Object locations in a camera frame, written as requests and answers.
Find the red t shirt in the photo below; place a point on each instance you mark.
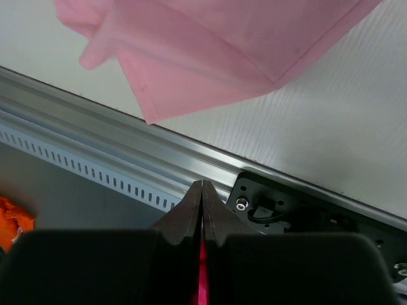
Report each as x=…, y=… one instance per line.
x=203, y=288

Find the aluminium front rail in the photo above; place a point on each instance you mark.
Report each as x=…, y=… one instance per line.
x=157, y=157

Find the pink t shirt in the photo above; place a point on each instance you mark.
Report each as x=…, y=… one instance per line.
x=181, y=57

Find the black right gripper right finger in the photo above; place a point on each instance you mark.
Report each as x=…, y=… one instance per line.
x=246, y=267

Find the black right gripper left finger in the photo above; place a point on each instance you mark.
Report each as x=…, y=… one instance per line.
x=156, y=265

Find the orange cloth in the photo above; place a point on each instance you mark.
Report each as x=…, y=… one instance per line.
x=15, y=221

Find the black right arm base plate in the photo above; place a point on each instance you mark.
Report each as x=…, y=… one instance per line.
x=272, y=207

